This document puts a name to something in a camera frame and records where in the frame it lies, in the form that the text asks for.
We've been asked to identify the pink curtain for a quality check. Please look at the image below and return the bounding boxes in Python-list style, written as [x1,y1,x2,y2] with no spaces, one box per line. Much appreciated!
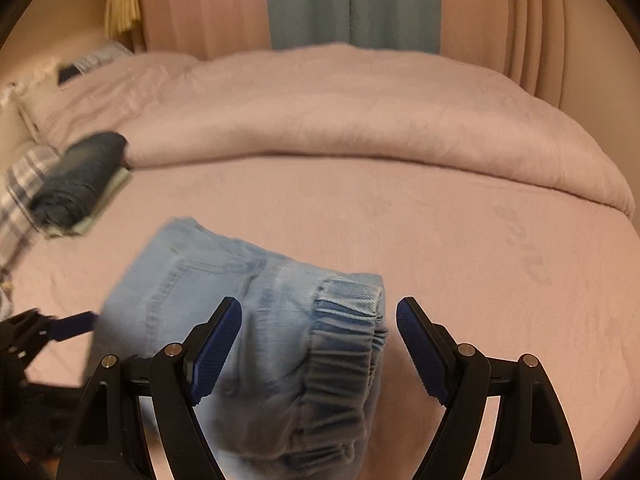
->
[134,0,568,107]

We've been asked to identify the small dark object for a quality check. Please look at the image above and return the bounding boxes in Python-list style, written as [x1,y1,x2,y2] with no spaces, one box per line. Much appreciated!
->
[56,62,84,87]

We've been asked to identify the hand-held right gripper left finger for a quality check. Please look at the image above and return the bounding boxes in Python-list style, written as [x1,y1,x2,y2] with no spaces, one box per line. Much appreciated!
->
[55,296,244,480]

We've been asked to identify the cream pillow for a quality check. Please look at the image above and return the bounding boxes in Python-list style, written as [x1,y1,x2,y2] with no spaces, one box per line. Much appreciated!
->
[0,79,53,147]

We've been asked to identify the striped cloth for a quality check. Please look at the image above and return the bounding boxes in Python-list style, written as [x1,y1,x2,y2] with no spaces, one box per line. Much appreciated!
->
[74,41,135,75]

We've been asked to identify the light blue denim pants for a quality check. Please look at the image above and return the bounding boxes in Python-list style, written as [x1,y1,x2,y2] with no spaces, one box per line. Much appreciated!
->
[90,217,391,480]

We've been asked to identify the plaid checked cloth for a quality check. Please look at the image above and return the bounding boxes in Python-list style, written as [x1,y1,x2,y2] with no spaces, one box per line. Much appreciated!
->
[0,144,62,283]

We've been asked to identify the cream curtain tassel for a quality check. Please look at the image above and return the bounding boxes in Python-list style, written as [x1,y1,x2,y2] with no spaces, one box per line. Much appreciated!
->
[104,0,144,37]

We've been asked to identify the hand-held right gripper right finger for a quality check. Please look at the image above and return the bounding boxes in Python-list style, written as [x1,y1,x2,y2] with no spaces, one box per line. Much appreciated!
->
[395,296,584,480]

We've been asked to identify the teal curtain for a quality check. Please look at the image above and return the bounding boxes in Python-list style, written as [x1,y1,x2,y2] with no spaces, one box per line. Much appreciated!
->
[262,0,442,57]

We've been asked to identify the folded dark blue jeans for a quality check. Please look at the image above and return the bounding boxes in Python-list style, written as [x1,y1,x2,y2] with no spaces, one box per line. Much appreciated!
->
[29,131,129,228]

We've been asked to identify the pink comforter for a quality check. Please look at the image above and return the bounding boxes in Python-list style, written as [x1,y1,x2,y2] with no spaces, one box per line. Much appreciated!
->
[30,42,634,222]

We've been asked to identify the pink bed sheet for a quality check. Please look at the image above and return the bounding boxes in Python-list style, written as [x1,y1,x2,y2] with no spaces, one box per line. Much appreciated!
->
[0,152,640,480]

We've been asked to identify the folded light green cloth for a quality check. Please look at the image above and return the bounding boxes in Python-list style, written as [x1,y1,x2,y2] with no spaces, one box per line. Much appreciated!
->
[42,166,132,239]

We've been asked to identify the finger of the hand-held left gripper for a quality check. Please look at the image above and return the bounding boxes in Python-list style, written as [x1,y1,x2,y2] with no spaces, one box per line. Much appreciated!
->
[47,311,101,342]

